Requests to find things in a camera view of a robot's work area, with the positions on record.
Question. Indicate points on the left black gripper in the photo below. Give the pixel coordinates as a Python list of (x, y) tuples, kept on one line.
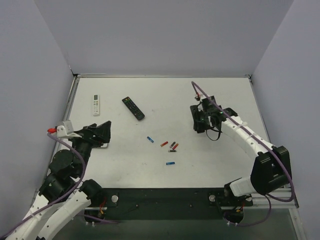
[(93, 135)]

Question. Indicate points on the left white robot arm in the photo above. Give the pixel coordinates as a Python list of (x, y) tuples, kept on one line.
[(64, 193)]

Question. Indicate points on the black TV remote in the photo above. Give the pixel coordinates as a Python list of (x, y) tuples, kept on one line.
[(132, 107)]

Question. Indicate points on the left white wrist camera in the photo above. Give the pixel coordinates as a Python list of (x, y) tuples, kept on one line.
[(64, 130)]

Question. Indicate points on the white air conditioner remote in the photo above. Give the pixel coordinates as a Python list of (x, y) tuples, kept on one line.
[(95, 105)]

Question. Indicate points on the white remote lying sideways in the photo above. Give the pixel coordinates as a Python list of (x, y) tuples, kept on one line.
[(103, 146)]

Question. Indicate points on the aluminium frame rail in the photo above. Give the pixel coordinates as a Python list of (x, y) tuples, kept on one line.
[(258, 200)]

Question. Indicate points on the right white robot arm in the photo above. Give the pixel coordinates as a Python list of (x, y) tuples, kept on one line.
[(271, 165)]

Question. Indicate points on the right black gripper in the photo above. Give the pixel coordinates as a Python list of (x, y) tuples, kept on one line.
[(200, 119)]

